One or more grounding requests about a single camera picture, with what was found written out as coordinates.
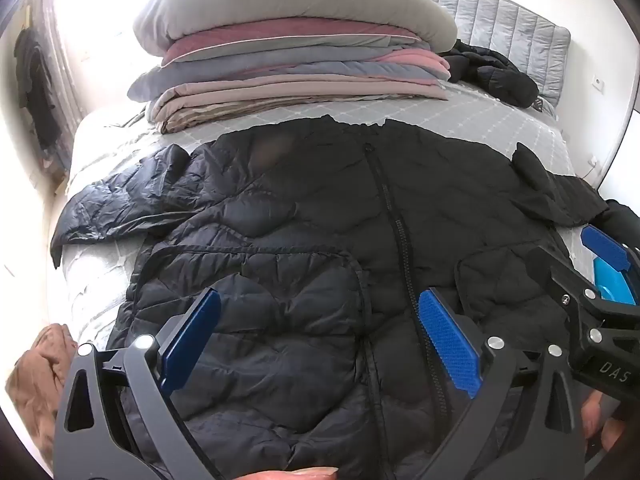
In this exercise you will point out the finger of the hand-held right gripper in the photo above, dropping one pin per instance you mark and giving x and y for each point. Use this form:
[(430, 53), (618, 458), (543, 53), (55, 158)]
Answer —
[(550, 267), (605, 247)]

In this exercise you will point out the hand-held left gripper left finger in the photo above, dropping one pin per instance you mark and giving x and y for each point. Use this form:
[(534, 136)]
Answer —
[(192, 340)]

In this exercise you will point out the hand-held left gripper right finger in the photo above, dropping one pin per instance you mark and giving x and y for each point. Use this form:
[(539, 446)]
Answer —
[(450, 345)]

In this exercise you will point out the black puffer jacket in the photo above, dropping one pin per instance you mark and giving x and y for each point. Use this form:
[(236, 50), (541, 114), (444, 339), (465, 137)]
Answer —
[(300, 220)]

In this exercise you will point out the hanging dark clothes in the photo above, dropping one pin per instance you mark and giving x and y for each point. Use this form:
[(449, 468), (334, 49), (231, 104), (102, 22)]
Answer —
[(35, 85)]

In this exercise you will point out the person's right hand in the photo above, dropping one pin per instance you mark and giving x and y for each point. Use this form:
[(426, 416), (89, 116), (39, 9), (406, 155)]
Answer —
[(597, 420)]

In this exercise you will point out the person's left hand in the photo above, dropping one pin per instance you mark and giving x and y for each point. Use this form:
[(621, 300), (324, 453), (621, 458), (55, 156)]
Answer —
[(300, 476)]

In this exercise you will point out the blue plastic stool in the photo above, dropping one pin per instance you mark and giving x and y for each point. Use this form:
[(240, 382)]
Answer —
[(610, 282)]

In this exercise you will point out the brown cloth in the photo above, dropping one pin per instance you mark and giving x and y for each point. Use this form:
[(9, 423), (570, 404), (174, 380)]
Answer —
[(40, 375)]

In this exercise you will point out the bed with grey checked cover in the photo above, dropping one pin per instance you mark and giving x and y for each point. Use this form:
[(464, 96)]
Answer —
[(475, 115)]

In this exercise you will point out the black fleece garment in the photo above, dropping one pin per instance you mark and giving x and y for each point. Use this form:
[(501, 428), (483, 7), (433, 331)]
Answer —
[(500, 77)]

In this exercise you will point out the pink folded blanket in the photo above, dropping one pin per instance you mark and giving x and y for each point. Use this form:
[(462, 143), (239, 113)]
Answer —
[(415, 62)]

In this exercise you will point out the grey quilted headboard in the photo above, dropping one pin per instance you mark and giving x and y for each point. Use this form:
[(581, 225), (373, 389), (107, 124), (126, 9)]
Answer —
[(505, 20)]

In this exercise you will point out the stack of folded quilts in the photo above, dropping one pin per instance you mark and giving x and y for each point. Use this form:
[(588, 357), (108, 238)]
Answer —
[(280, 97)]

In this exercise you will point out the blue-grey folded quilt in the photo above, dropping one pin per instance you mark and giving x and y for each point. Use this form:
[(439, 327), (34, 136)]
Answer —
[(250, 67)]

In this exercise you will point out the grey patterned curtain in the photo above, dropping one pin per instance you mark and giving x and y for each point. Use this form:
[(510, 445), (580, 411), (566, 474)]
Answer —
[(57, 85)]

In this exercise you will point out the maroon folded quilt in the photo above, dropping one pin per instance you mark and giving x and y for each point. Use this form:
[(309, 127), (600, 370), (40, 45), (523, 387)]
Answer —
[(280, 32)]

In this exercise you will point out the white wall socket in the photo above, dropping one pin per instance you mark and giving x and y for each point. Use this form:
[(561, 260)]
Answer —
[(597, 83), (593, 162)]

